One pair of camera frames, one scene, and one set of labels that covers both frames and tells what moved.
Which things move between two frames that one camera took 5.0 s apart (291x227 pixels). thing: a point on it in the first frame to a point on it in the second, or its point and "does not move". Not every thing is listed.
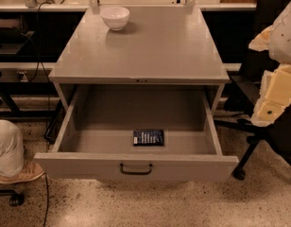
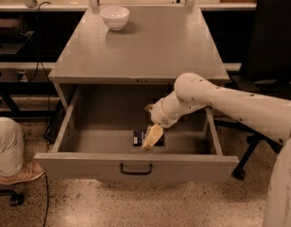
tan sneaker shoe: [30, 171] does not move
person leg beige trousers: [8, 148] does not move
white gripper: [285, 37] to [159, 114]
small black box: [151, 137] does not move
